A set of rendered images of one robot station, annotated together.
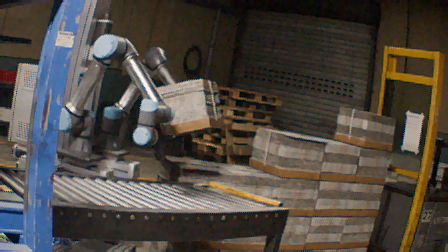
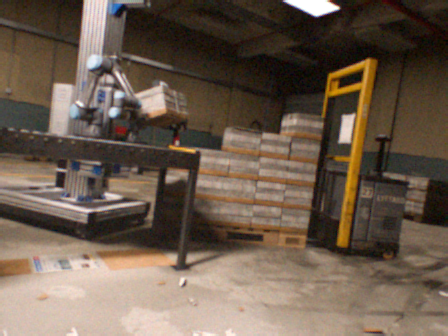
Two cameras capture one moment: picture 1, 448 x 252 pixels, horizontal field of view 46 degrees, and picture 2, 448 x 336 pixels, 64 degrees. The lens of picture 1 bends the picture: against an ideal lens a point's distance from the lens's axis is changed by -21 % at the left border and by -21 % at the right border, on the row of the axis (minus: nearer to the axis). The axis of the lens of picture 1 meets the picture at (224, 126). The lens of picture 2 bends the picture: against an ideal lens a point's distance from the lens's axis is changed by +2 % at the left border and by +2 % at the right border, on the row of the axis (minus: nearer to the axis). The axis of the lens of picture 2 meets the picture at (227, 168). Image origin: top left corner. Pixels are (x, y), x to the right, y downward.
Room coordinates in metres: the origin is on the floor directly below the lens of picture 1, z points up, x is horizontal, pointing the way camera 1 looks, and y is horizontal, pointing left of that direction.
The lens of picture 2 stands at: (0.41, -1.04, 0.85)
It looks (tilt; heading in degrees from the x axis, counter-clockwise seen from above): 3 degrees down; 12
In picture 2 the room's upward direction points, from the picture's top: 8 degrees clockwise
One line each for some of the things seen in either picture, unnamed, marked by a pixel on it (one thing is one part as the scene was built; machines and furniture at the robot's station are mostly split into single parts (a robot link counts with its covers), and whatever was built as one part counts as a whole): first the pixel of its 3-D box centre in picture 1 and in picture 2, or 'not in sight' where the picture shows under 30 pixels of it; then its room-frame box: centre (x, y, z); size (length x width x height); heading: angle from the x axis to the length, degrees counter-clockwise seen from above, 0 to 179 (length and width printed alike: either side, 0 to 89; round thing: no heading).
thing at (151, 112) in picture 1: (150, 113); (121, 100); (2.72, 0.31, 1.10); 0.11 x 0.08 x 0.11; 156
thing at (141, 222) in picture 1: (168, 225); (97, 151); (2.22, 0.13, 0.74); 1.34 x 0.05 x 0.12; 137
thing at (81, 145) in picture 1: (80, 143); (94, 129); (3.02, 0.70, 0.87); 0.15 x 0.15 x 0.10
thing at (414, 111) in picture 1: (408, 124); (343, 124); (4.22, -1.35, 1.28); 0.57 x 0.01 x 0.65; 25
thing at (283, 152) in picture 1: (287, 154); (240, 142); (3.77, -0.39, 0.95); 0.38 x 0.29 x 0.23; 25
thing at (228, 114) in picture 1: (231, 129); not in sight; (10.57, -0.13, 0.65); 1.33 x 0.94 x 1.30; 141
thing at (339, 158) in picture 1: (326, 159); (269, 146); (3.90, -0.66, 0.95); 0.38 x 0.29 x 0.23; 23
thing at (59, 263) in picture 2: not in sight; (66, 262); (2.36, 0.35, 0.00); 0.37 x 0.28 x 0.01; 137
